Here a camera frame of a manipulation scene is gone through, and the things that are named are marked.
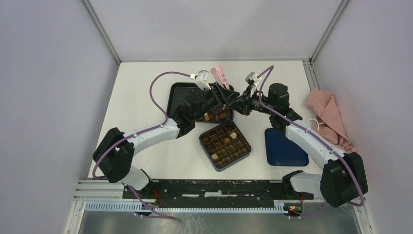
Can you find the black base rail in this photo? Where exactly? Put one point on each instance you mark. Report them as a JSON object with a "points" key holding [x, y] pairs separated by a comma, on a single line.
{"points": [[173, 193]]}

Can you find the blue box lid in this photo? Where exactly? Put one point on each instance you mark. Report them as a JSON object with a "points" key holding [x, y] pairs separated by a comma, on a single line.
{"points": [[280, 151]]}

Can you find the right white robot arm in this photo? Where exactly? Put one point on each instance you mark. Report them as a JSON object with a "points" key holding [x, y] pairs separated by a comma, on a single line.
{"points": [[343, 179]]}

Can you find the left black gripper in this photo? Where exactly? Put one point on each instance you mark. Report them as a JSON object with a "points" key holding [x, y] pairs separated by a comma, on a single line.
{"points": [[223, 96]]}

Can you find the black chocolate tray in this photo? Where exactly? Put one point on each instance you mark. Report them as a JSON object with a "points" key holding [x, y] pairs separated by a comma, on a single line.
{"points": [[181, 90]]}

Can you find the pink cloth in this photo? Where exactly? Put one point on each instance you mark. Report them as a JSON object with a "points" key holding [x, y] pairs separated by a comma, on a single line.
{"points": [[330, 125]]}

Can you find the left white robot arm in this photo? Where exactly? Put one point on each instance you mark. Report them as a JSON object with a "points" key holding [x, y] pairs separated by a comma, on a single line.
{"points": [[113, 156]]}

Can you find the pink tongs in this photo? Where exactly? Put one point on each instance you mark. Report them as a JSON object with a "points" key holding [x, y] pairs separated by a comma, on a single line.
{"points": [[219, 76]]}

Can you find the blue chocolate box with insert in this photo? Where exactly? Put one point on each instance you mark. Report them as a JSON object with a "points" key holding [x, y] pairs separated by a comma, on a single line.
{"points": [[225, 145]]}

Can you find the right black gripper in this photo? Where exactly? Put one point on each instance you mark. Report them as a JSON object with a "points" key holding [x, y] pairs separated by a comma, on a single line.
{"points": [[243, 104]]}

